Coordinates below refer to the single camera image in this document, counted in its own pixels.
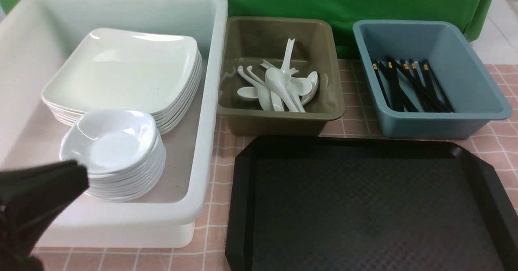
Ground black plastic serving tray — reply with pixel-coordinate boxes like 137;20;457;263
225;136;518;271

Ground black chopsticks in bin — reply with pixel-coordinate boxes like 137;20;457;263
370;56;455;113

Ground stack of small white bowls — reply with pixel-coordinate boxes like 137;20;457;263
59;109;166;202

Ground white spoons in bin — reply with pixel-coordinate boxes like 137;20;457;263
237;39;320;113

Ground olive green plastic bin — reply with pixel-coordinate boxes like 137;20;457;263
218;16;345;136

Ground blue plastic bin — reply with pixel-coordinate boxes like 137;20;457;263
353;20;512;140

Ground stack of white square plates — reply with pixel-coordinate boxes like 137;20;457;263
41;28;203;135

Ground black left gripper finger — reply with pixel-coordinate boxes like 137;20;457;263
0;160;89;271

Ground small white sauce bowl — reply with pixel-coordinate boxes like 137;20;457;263
59;109;161;175

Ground large white plastic tub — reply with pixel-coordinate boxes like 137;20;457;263
1;0;228;248

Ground pink checkered tablecloth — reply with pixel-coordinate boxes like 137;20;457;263
32;60;517;271

